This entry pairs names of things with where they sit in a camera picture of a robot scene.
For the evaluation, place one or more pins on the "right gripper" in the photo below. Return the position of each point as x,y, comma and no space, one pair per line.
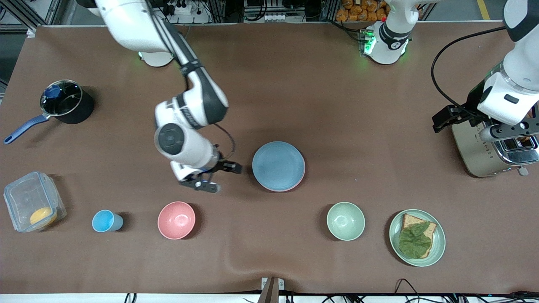
223,164

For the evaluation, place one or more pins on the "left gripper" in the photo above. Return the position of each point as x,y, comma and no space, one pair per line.
472,104

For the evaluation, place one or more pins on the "light blue plate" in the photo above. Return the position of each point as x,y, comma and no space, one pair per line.
278,165

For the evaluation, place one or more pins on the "pink plate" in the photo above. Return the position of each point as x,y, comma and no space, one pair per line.
280,190

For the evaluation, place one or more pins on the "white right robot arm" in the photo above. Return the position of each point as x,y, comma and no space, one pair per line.
126,25

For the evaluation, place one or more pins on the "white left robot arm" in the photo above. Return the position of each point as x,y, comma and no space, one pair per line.
389,42

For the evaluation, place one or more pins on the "silver toaster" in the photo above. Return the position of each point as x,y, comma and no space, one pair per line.
476,155

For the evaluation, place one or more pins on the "pink bowl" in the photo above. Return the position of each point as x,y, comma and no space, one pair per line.
177,220

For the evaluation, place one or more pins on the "brown bread slice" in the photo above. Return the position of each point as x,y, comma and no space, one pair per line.
410,219

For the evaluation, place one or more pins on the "brown table cloth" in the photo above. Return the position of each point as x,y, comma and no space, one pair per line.
337,105

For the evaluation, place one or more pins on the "light blue cup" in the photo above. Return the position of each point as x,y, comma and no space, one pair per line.
105,221

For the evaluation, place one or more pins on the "light green plate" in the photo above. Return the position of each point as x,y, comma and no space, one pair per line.
440,240

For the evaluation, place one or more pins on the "green lettuce leaf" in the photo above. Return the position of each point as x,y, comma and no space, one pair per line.
414,242

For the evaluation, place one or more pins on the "light green bowl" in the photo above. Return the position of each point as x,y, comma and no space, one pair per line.
345,221

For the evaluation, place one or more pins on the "bag of orange buns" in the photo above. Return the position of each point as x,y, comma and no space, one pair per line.
362,10

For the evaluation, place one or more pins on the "white power strip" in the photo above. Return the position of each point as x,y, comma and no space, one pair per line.
182,7

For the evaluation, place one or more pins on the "glass lid blue knob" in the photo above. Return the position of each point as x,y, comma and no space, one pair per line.
61,99

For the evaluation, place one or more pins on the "clear plastic container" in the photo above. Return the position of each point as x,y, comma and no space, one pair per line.
25,195

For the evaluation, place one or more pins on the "aluminium frame strut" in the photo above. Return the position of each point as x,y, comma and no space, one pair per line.
36,12

